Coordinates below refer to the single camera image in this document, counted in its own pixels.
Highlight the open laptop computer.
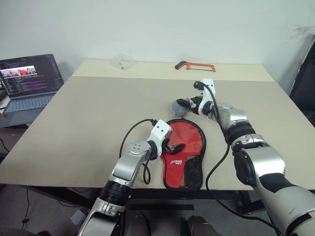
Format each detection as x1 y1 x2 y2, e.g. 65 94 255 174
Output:
0 54 65 129

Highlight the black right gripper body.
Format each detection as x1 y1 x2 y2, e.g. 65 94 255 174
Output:
189 96 205 115

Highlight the clear plastic bag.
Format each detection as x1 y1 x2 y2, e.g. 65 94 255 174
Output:
110 52 136 71

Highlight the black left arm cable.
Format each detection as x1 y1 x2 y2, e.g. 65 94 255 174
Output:
120 118 158 185

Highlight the black and red paddle case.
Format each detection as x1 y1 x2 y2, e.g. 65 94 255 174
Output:
160 118 207 191

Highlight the black leaning panel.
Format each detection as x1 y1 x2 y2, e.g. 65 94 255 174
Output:
288 36 315 117

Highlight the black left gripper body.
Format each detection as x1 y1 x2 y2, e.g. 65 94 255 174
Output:
160 134 176 154

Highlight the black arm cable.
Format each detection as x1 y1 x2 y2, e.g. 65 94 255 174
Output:
120 118 158 185
193 80 284 236

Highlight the dark rounded shape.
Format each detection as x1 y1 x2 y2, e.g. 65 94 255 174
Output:
127 214 151 236
180 214 218 236

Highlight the orange hacksaw with black handle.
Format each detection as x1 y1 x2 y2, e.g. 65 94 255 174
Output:
174 61 217 73

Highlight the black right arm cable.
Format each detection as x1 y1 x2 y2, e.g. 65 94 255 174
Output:
193 80 284 236

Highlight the black table frame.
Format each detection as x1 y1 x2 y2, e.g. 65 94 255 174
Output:
26 185 269 215

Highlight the grey plastic bag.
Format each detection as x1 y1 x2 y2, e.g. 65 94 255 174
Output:
169 99 192 117

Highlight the white power adapter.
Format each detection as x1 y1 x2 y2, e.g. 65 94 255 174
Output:
70 208 87 225

